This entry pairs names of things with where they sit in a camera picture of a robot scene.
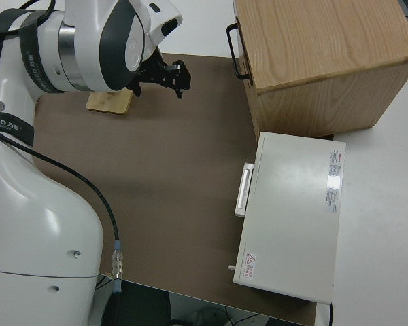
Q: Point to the brown table mat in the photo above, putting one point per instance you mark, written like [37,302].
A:
[173,153]

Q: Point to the white toaster oven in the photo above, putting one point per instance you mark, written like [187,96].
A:
[292,210]

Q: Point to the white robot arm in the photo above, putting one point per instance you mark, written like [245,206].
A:
[37,203]

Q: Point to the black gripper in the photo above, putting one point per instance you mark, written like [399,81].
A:
[156,73]

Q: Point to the light wooden cabinet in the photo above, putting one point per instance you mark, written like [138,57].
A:
[326,51]

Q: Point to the wooden mug tree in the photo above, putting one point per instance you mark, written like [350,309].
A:
[109,102]

